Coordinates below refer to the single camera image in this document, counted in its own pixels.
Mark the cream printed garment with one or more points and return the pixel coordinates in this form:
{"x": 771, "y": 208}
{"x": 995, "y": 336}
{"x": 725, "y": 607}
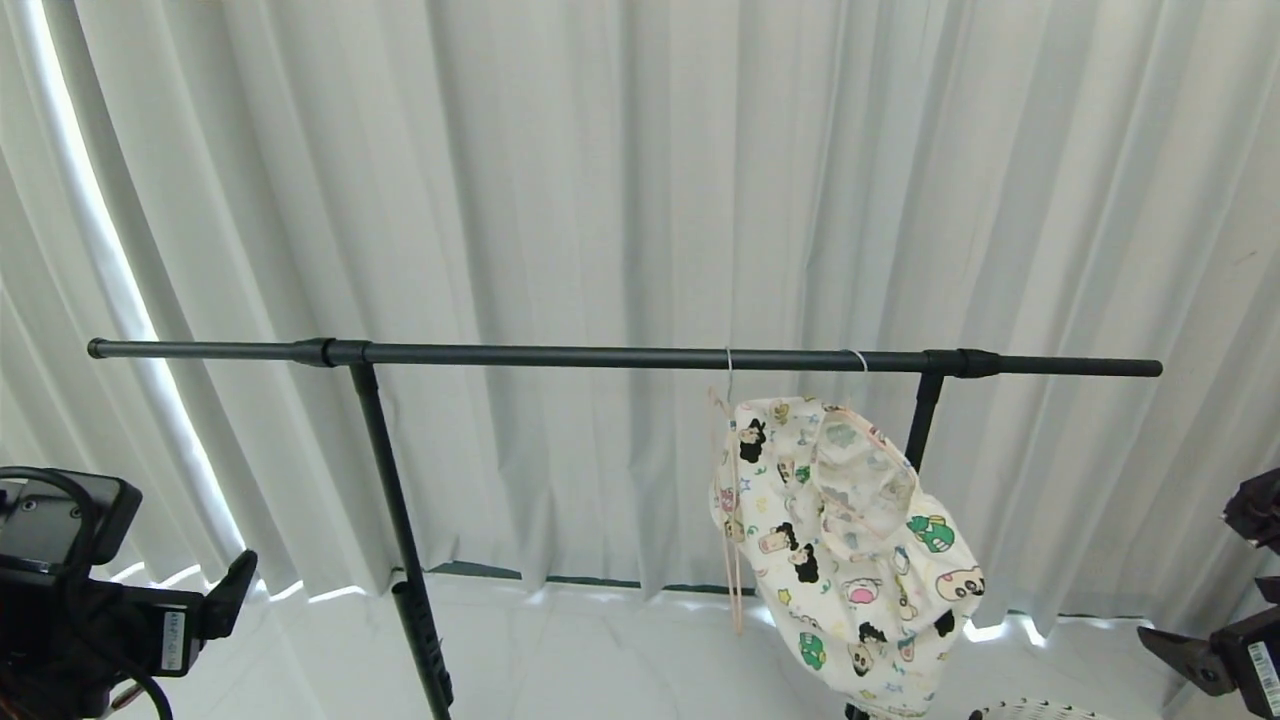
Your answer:
{"x": 860, "y": 600}

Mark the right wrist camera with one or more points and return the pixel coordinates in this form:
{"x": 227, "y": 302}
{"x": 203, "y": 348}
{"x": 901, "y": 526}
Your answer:
{"x": 1260, "y": 510}

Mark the white curtain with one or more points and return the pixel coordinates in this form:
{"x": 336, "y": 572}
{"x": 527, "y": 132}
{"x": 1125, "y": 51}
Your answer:
{"x": 600, "y": 150}

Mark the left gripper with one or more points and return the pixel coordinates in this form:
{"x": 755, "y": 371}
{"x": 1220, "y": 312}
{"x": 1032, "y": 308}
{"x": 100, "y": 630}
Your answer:
{"x": 120, "y": 630}

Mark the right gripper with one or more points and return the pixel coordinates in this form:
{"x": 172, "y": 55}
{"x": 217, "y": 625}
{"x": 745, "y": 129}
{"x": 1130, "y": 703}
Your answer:
{"x": 1255, "y": 665}

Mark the black clothes rack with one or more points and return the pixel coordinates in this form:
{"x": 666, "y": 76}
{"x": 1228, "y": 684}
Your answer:
{"x": 600, "y": 356}

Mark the white laundry basket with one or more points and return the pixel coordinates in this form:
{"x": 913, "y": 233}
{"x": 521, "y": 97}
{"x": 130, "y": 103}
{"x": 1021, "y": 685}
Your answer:
{"x": 1040, "y": 712}

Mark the pink clothes hanger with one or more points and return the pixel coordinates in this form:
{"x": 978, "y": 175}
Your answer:
{"x": 736, "y": 590}
{"x": 857, "y": 360}

